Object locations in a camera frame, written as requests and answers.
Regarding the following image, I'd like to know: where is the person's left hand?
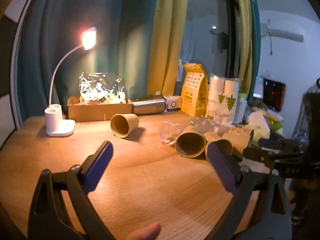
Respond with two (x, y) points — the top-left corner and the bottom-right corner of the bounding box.
(127, 223), (161, 240)

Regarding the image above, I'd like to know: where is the clear plastic sleeve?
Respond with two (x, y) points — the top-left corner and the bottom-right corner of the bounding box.
(190, 118), (232, 137)

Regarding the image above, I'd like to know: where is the brown cup lying right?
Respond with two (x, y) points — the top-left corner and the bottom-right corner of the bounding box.
(221, 127), (255, 155)

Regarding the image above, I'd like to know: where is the brown paper cup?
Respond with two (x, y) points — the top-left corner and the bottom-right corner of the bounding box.
(204, 132), (233, 159)
(175, 126), (207, 158)
(110, 113), (139, 138)

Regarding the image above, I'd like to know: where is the white desk lamp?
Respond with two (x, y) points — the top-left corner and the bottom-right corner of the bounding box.
(45, 27), (97, 137)

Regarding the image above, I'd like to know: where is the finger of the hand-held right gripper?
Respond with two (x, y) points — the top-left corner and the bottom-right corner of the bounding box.
(257, 137), (308, 153)
(243, 147), (283, 168)

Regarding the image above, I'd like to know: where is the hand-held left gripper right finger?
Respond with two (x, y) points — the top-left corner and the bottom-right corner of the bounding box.
(206, 142), (293, 240)

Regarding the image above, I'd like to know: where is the yellow paper bag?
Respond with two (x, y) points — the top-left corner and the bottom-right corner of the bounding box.
(180, 63), (209, 117)

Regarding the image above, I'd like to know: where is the small white box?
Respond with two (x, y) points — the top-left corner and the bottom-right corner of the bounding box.
(164, 96), (181, 112)

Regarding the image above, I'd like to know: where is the stainless steel bottle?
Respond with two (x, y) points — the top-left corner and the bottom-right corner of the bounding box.
(132, 95), (166, 115)

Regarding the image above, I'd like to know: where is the black device with lights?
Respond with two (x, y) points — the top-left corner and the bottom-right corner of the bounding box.
(262, 78), (287, 112)

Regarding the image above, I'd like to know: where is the clear plastic bag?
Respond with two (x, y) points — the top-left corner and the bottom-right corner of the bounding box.
(79, 71), (127, 105)

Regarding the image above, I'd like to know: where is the crumpled clear plastic wrapper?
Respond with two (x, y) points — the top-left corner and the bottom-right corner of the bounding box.
(160, 122), (184, 147)

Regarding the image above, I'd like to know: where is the window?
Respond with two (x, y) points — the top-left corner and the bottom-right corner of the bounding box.
(180, 0), (240, 83)

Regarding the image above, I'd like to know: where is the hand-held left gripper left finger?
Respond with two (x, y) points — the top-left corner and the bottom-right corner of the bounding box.
(27, 141), (117, 240)

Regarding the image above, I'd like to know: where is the white plastic bag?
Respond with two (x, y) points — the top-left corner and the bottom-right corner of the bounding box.
(246, 111), (272, 143)

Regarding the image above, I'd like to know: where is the white paper cup package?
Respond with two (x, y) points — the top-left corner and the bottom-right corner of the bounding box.
(205, 74), (242, 125)

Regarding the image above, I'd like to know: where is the cardboard box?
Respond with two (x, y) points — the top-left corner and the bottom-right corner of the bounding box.
(67, 96), (133, 122)

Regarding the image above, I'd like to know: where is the teal curtain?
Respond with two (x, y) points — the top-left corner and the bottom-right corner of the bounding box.
(250, 0), (262, 80)
(16, 0), (160, 120)

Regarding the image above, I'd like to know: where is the yellow curtain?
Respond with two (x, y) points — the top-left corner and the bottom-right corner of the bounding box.
(146, 0), (187, 97)
(232, 0), (253, 90)

